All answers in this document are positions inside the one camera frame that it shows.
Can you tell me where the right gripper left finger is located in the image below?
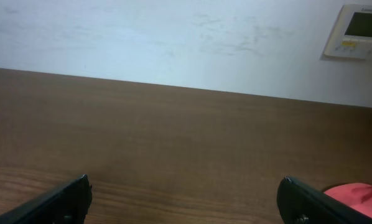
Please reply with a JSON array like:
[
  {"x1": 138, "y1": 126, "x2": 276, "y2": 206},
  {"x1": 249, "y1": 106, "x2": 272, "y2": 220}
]
[{"x1": 0, "y1": 174, "x2": 92, "y2": 224}]

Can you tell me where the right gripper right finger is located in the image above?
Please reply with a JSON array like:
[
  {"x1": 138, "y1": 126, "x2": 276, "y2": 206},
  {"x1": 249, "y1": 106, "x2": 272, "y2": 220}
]
[{"x1": 277, "y1": 177, "x2": 372, "y2": 224}]

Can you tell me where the red t-shirt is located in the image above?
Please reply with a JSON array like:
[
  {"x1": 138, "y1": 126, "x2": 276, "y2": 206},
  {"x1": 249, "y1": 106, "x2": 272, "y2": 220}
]
[{"x1": 324, "y1": 183, "x2": 372, "y2": 218}]

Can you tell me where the white wall thermostat panel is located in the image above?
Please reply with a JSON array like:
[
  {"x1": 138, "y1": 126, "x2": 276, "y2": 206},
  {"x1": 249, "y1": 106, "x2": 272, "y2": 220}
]
[{"x1": 323, "y1": 4, "x2": 372, "y2": 60}]

